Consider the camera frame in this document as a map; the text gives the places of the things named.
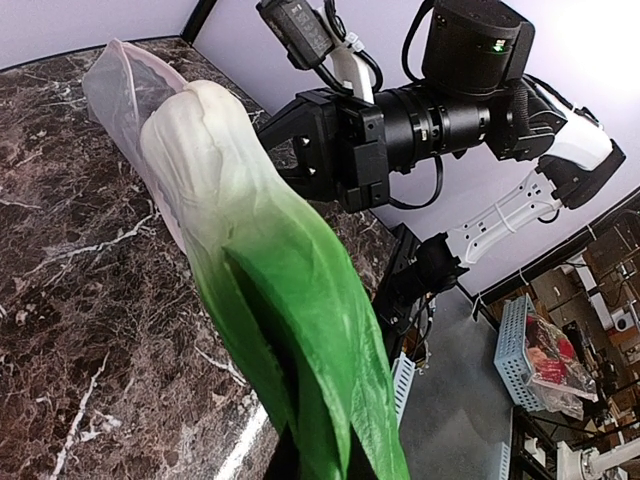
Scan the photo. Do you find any white slotted cable duct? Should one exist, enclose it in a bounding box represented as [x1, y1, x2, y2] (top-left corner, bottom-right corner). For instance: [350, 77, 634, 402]
[392, 352, 416, 425]

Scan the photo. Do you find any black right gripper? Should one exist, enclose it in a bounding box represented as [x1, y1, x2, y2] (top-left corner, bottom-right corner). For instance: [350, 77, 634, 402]
[258, 89, 390, 213]

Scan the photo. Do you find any blue perforated background basket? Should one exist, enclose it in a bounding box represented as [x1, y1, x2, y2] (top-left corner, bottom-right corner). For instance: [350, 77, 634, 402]
[494, 294, 544, 412]

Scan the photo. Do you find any bag of red items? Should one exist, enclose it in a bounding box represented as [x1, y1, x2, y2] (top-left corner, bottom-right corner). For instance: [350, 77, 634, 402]
[525, 313, 598, 420]

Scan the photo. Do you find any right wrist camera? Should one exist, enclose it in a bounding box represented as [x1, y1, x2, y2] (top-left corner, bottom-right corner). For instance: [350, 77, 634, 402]
[255, 0, 384, 109]

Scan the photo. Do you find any black right corner post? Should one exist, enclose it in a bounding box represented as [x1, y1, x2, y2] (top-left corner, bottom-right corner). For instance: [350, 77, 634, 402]
[177, 0, 286, 121]

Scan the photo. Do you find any green bok choy toy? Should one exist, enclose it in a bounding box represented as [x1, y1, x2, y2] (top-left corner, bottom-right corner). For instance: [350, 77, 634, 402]
[140, 80, 409, 479]

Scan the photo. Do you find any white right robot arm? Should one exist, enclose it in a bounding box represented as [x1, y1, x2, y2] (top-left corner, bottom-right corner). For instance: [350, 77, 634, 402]
[257, 1, 625, 301]

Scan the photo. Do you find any clear zip top bag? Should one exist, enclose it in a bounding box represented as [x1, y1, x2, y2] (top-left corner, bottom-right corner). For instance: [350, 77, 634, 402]
[82, 39, 187, 250]

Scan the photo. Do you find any black front table rail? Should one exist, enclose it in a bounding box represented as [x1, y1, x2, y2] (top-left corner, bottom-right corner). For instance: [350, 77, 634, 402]
[372, 223, 424, 363]

